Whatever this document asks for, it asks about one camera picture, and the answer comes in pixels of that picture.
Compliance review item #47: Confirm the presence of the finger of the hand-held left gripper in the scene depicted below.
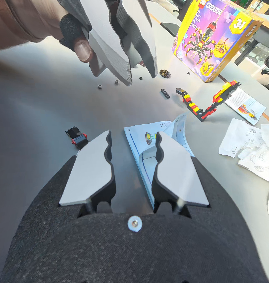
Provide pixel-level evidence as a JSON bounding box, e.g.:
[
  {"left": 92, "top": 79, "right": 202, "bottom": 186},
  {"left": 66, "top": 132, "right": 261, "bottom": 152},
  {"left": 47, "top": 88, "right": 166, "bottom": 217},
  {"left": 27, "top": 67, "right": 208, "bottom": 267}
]
[
  {"left": 117, "top": 0, "right": 158, "bottom": 79},
  {"left": 79, "top": 0, "right": 133, "bottom": 87}
]

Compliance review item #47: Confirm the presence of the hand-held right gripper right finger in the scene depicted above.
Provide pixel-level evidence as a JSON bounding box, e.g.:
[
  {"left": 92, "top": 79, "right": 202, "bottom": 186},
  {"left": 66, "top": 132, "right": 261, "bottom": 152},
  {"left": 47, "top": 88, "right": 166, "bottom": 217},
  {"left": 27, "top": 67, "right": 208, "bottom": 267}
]
[{"left": 151, "top": 131, "right": 210, "bottom": 214}]

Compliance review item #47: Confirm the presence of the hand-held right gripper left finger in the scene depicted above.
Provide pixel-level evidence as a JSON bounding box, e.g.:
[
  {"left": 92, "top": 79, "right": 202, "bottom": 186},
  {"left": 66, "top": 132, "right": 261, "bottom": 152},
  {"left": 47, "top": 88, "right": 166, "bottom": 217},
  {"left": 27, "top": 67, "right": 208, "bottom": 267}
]
[{"left": 59, "top": 130, "right": 116, "bottom": 214}]

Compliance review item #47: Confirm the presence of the blue instruction booklet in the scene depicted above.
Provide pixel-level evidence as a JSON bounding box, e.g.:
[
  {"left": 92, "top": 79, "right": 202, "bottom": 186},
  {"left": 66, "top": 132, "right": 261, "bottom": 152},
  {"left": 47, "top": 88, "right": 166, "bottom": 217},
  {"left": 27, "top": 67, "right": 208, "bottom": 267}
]
[{"left": 123, "top": 112, "right": 195, "bottom": 210}]

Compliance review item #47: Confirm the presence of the small black brick assembly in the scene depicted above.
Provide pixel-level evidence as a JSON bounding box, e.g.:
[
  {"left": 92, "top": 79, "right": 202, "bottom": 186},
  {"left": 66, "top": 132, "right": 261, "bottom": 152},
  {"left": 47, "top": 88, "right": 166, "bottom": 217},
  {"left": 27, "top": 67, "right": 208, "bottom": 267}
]
[{"left": 65, "top": 126, "right": 89, "bottom": 150}]

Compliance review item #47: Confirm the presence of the person's left forearm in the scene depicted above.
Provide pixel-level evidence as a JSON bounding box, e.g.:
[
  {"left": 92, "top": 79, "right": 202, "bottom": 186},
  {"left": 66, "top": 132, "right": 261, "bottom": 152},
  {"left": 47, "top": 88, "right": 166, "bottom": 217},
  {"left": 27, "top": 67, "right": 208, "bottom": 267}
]
[{"left": 0, "top": 0, "right": 41, "bottom": 52}]

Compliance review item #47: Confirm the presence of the person's left hand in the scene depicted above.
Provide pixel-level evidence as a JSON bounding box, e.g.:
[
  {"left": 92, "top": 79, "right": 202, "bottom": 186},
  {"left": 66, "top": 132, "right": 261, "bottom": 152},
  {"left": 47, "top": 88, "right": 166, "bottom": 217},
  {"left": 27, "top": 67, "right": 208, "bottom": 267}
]
[{"left": 13, "top": 0, "right": 93, "bottom": 63}]

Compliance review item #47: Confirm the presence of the black flat pad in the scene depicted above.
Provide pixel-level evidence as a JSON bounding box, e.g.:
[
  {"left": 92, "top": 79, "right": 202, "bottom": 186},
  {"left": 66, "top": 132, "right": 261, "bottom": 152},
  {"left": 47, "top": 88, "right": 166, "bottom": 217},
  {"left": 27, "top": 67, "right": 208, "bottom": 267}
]
[{"left": 160, "top": 22, "right": 180, "bottom": 37}]

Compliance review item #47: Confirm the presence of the torn white paper piece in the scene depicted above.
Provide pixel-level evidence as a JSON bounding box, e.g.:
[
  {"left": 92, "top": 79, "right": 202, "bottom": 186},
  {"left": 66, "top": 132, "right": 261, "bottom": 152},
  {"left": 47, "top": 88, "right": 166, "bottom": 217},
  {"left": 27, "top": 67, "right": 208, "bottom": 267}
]
[{"left": 218, "top": 118, "right": 262, "bottom": 158}]

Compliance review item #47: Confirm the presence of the red yellow black brick model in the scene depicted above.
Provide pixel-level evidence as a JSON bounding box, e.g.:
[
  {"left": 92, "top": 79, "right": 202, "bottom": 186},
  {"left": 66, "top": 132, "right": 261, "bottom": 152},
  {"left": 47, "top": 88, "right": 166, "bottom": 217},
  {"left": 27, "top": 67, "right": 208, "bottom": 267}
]
[{"left": 176, "top": 80, "right": 242, "bottom": 122}]

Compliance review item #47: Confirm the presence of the colourful brick set box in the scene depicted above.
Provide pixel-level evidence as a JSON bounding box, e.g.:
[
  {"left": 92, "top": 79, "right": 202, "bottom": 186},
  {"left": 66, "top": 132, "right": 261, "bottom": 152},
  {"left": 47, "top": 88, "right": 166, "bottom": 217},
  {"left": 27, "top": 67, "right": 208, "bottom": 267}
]
[{"left": 172, "top": 0, "right": 264, "bottom": 83}]

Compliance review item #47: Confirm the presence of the torn white paper bag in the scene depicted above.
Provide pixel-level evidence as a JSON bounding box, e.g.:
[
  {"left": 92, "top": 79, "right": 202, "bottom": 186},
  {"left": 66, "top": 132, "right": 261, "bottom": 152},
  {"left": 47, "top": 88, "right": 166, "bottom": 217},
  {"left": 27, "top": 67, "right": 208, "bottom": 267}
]
[{"left": 237, "top": 123, "right": 269, "bottom": 186}]

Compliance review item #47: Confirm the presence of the white blue printed leaflet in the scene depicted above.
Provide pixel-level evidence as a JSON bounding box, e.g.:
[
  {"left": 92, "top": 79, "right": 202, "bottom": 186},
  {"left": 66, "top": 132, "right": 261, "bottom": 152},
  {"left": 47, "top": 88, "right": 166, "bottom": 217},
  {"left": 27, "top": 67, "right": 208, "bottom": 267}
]
[{"left": 224, "top": 87, "right": 267, "bottom": 126}]

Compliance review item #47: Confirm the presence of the wood edged grey table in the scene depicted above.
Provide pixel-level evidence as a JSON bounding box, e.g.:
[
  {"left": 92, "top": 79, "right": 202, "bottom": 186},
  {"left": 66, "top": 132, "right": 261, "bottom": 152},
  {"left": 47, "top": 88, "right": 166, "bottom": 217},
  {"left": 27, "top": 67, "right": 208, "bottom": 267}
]
[{"left": 234, "top": 12, "right": 269, "bottom": 65}]

